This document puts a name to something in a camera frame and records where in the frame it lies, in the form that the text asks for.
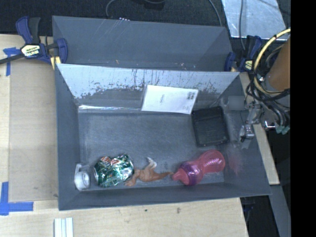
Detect white paper booklet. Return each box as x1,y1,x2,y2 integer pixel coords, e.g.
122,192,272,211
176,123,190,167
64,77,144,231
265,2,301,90
141,84,199,115

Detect orange toy figure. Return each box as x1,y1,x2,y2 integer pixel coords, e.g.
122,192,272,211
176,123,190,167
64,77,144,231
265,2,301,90
124,157,174,188

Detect grey metal bin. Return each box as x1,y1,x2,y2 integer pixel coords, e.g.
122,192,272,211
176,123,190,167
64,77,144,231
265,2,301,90
51,15,273,211

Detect pink baby bottle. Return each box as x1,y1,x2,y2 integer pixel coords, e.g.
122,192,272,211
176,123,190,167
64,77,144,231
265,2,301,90
171,149,226,186

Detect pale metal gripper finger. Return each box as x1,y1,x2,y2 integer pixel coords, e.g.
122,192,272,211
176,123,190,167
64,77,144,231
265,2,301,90
238,125,247,143
242,131,255,150

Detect black flat pouch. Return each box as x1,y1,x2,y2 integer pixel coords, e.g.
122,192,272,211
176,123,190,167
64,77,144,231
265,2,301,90
191,105,230,148

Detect crushed green drink can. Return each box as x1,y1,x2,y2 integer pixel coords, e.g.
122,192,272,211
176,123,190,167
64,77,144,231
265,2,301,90
93,154,135,189

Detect white plastic lid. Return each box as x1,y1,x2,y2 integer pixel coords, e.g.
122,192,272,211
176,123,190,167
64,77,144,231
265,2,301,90
74,163,91,191

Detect black cylinder on white bracket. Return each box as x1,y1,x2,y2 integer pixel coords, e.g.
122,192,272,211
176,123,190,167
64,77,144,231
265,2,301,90
263,118,277,131

